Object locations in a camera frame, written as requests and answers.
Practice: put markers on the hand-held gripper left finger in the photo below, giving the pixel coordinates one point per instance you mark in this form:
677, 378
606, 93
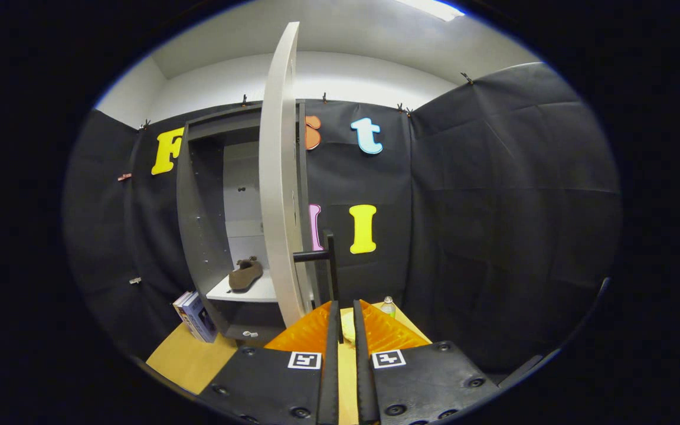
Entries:
329, 378

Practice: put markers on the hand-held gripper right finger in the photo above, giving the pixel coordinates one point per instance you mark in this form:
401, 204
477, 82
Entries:
365, 383

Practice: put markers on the brown fuzzy shoe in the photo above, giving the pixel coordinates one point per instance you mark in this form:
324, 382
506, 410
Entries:
245, 276

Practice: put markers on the grey shoe cabinet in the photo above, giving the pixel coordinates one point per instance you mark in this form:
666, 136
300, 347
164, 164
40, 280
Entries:
201, 224

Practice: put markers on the beige shoe cabinet door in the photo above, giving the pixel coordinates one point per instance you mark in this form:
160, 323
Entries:
278, 177

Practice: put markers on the clear plastic bottle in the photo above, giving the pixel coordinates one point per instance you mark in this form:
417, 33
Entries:
388, 308

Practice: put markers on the blue book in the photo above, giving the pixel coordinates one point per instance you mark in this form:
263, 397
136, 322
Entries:
203, 321

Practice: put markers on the white book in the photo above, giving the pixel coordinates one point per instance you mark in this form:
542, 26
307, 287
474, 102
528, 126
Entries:
182, 307

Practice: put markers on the black backdrop cloth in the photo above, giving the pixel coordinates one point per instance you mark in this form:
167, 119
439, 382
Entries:
493, 206

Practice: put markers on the long ceiling light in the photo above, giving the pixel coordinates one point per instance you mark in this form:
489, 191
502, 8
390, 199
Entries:
431, 8

